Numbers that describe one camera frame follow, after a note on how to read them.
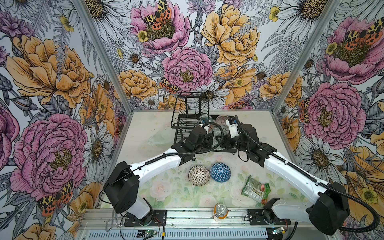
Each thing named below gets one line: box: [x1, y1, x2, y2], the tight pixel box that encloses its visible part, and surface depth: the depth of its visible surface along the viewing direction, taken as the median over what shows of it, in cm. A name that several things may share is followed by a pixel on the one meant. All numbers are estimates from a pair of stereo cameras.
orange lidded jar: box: [213, 202, 229, 222], surface depth 69 cm
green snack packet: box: [241, 175, 271, 205], surface depth 81 cm
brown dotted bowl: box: [188, 165, 211, 187], surface depth 87 cm
